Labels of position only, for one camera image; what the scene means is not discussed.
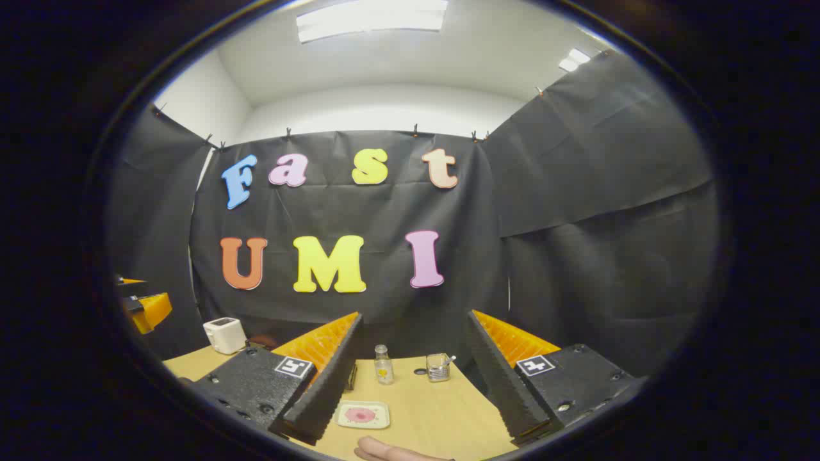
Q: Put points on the black backdrop cloth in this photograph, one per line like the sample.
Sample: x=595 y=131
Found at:
x=384 y=211

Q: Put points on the large ceiling light panel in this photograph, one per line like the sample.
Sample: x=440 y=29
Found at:
x=371 y=19

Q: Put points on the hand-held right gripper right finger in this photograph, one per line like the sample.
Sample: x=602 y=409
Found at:
x=506 y=390

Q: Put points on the metal mesh utensil holder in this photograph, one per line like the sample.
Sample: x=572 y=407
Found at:
x=437 y=370

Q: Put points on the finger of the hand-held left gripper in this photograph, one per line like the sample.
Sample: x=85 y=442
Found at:
x=131 y=282
x=154 y=310

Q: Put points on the clear glass bottle yellow label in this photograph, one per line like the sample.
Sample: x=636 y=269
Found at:
x=384 y=368

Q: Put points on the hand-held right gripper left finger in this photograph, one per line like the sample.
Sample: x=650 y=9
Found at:
x=327 y=390

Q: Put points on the white rectangular food tray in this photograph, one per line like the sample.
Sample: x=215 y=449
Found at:
x=382 y=416

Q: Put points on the white toaster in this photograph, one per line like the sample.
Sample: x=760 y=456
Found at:
x=224 y=334

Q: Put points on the small ceiling light panel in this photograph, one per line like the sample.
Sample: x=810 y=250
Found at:
x=574 y=59

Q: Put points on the pink round meat slice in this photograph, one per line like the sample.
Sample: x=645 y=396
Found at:
x=360 y=415

